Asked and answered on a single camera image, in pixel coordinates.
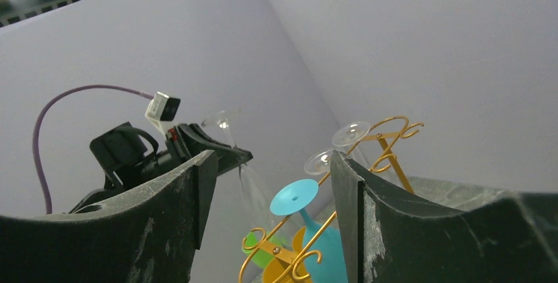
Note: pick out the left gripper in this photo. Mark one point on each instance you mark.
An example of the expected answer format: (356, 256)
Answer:
(188, 140)

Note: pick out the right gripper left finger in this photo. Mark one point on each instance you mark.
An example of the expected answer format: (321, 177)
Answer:
(147, 234)

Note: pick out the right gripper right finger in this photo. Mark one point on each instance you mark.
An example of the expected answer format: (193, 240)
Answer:
(397, 236)

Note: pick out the clear wine glass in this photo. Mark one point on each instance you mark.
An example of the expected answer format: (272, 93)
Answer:
(347, 136)
(319, 163)

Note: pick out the blue plastic goblet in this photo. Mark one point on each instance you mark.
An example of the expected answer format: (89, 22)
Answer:
(322, 251)

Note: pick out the clear flute glass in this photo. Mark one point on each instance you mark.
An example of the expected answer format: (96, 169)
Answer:
(255, 193)

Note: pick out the orange plastic goblet front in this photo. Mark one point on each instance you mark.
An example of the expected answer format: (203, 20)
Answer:
(277, 266)

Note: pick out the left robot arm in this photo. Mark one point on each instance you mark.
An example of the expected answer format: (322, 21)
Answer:
(129, 156)

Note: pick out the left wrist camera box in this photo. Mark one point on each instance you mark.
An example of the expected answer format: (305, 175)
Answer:
(161, 112)

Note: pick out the gold wire wine glass rack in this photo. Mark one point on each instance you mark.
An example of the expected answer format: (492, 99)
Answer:
(387, 160)

